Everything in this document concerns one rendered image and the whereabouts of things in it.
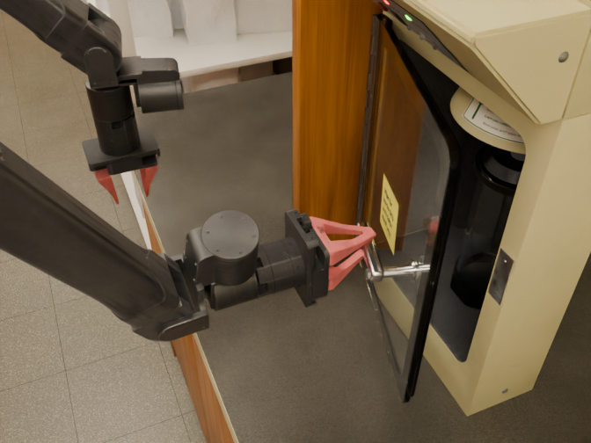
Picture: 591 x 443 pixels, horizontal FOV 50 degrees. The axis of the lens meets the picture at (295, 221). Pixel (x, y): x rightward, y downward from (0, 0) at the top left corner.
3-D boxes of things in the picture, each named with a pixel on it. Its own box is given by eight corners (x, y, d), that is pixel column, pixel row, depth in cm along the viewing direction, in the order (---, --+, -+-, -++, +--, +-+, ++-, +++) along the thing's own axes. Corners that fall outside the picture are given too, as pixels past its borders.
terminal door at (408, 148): (361, 247, 104) (383, 12, 78) (407, 409, 81) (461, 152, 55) (356, 248, 104) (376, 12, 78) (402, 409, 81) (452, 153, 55)
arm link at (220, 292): (193, 279, 72) (207, 323, 70) (191, 249, 67) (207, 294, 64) (249, 263, 74) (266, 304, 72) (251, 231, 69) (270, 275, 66)
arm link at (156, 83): (83, 18, 83) (80, 48, 77) (171, 11, 85) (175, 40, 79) (101, 98, 92) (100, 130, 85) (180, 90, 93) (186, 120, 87)
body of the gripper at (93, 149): (162, 159, 92) (154, 115, 87) (91, 175, 89) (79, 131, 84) (151, 136, 97) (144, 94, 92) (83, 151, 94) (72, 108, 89)
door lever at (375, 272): (395, 230, 78) (397, 214, 76) (415, 286, 71) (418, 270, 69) (352, 234, 77) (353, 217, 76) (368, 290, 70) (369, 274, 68)
